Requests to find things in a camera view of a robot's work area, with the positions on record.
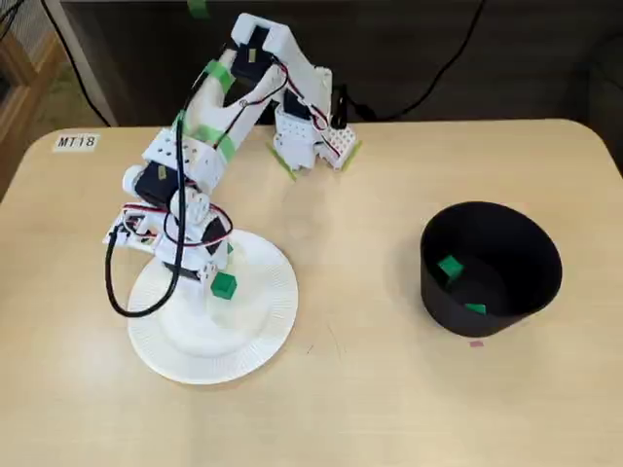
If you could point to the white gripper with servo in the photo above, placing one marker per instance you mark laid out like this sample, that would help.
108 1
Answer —
208 272

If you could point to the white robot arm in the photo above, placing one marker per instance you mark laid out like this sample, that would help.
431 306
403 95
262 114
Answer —
302 68

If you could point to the white paper plate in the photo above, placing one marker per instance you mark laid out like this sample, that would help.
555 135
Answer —
219 355

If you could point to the black pot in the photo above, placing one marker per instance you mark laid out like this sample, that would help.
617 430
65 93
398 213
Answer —
511 233

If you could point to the white MT18 label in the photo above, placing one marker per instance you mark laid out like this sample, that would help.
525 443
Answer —
76 142

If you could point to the white furniture leg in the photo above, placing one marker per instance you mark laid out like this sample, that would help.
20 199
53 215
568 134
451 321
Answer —
83 63

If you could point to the wooden furniture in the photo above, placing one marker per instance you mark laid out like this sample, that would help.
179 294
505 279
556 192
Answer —
29 82

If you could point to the green tape strip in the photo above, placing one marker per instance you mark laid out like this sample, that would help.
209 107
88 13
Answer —
196 7

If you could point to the small pink tape piece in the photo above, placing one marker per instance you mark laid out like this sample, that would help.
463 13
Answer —
477 344

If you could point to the wrist camera on white bracket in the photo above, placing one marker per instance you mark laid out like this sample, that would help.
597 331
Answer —
131 238

